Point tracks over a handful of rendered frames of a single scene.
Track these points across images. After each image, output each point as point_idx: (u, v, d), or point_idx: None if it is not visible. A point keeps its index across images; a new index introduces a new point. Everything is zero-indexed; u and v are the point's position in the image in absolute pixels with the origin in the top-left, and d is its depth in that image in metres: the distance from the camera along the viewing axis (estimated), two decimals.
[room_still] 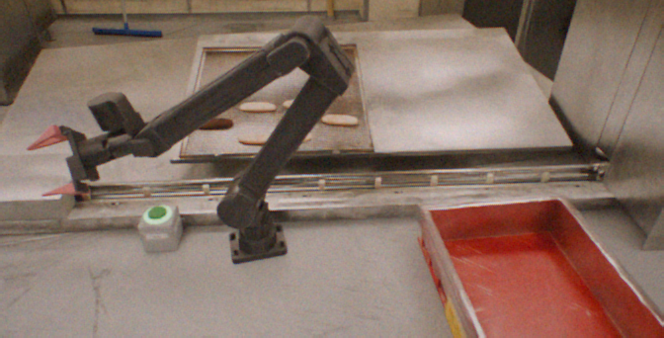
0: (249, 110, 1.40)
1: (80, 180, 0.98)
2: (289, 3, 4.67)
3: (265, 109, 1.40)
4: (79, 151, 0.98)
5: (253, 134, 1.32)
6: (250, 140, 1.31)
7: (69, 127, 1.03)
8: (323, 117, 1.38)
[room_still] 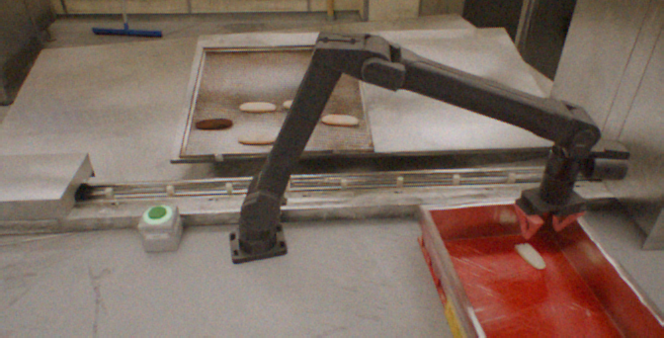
0: (249, 110, 1.40)
1: None
2: (289, 3, 4.67)
3: (265, 109, 1.40)
4: (561, 205, 0.95)
5: (253, 134, 1.32)
6: (250, 140, 1.31)
7: (519, 204, 0.99)
8: (323, 117, 1.38)
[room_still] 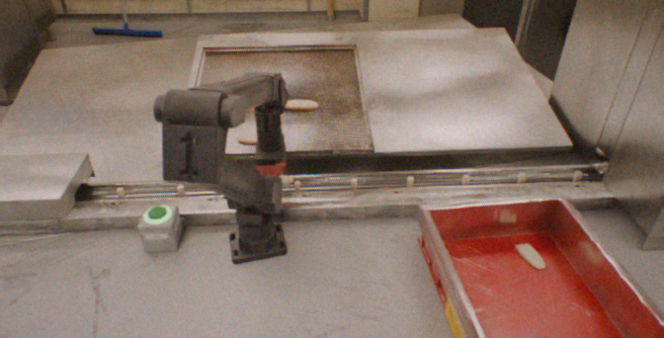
0: (249, 110, 1.40)
1: None
2: (289, 3, 4.67)
3: None
4: (283, 145, 1.15)
5: (253, 134, 1.32)
6: (250, 140, 1.31)
7: (261, 163, 1.13)
8: None
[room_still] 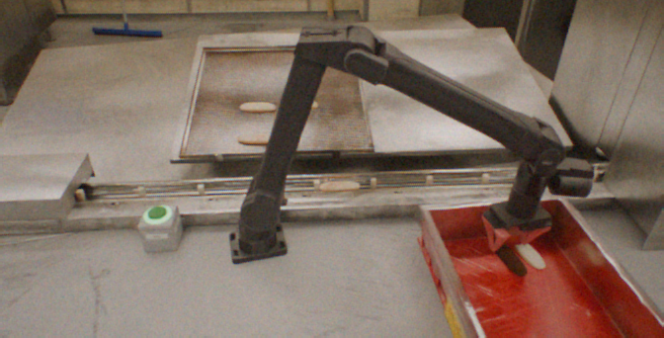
0: (249, 110, 1.40)
1: None
2: (289, 3, 4.67)
3: (265, 109, 1.40)
4: (528, 219, 0.97)
5: (253, 134, 1.32)
6: (250, 140, 1.31)
7: (486, 216, 1.00)
8: (320, 185, 1.23)
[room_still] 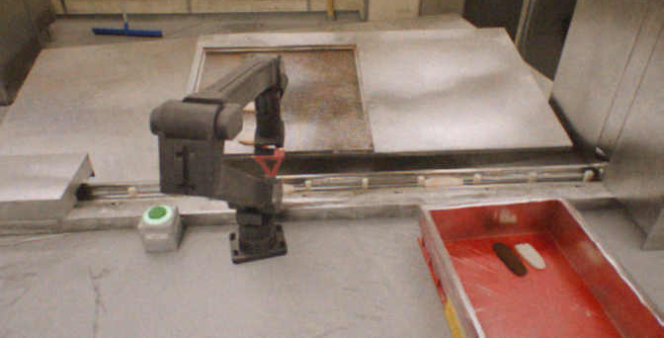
0: (249, 110, 1.40)
1: None
2: (289, 3, 4.67)
3: None
4: (282, 130, 1.12)
5: (253, 134, 1.32)
6: (250, 140, 1.31)
7: (260, 152, 1.09)
8: (424, 181, 1.24)
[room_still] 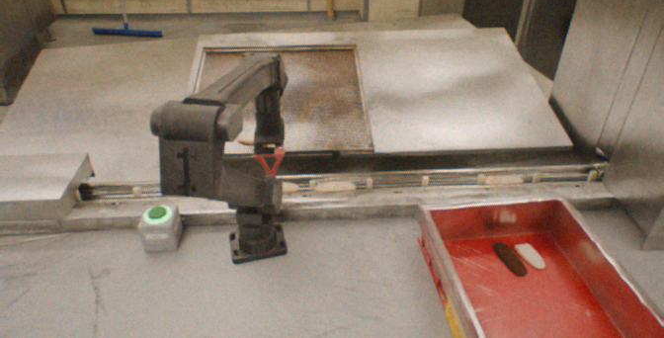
0: None
1: None
2: (289, 3, 4.67)
3: (288, 190, 1.21)
4: (282, 128, 1.12)
5: (253, 134, 1.32)
6: (250, 140, 1.31)
7: (260, 151, 1.09)
8: None
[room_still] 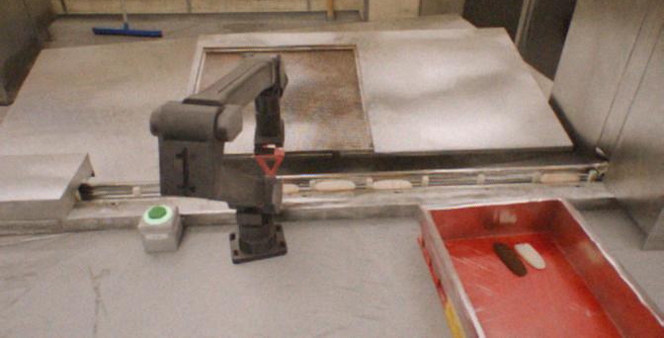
0: (326, 190, 1.21)
1: None
2: (289, 3, 4.67)
3: (345, 188, 1.22)
4: (282, 129, 1.12)
5: None
6: None
7: (260, 152, 1.09)
8: (539, 177, 1.26)
